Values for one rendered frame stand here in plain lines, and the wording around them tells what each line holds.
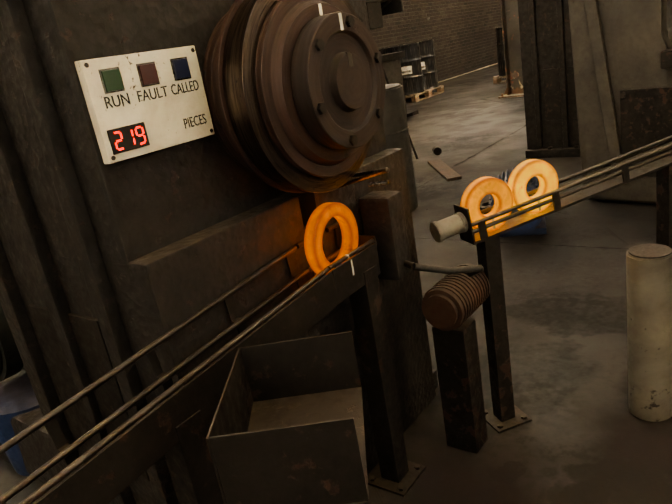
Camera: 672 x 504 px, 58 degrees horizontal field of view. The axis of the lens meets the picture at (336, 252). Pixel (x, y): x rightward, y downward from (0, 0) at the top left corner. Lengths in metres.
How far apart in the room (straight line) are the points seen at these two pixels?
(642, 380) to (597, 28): 2.40
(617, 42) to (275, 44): 2.87
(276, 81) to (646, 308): 1.19
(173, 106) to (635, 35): 3.01
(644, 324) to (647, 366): 0.13
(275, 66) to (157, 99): 0.24
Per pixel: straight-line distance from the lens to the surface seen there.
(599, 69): 3.93
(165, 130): 1.24
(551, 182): 1.85
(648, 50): 3.84
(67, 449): 1.12
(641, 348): 1.95
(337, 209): 1.46
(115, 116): 1.18
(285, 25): 1.28
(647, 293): 1.86
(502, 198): 1.76
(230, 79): 1.25
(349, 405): 1.08
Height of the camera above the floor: 1.19
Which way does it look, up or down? 18 degrees down
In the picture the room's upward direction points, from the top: 10 degrees counter-clockwise
